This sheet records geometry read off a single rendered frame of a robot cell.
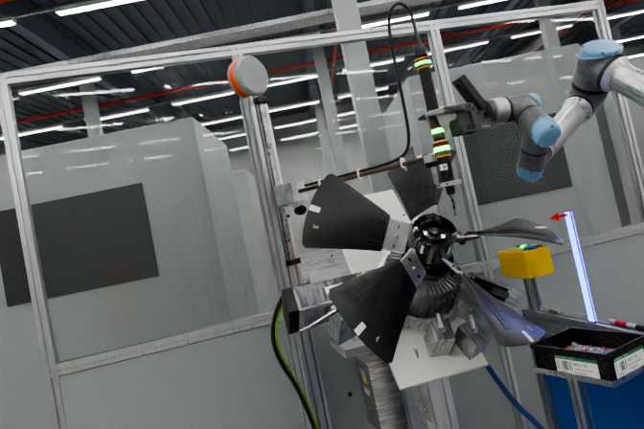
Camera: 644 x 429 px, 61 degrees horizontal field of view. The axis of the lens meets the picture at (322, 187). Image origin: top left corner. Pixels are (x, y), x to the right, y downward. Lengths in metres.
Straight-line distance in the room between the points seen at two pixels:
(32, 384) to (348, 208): 2.56
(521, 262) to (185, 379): 1.26
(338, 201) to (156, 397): 1.05
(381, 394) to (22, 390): 2.41
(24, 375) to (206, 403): 1.70
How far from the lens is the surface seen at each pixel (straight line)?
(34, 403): 3.69
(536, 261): 1.93
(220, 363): 2.15
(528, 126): 1.61
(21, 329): 3.64
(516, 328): 1.40
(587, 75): 1.91
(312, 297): 1.50
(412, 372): 1.55
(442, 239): 1.46
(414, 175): 1.70
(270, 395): 2.19
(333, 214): 1.53
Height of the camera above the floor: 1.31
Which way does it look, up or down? 3 degrees up
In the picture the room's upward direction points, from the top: 12 degrees counter-clockwise
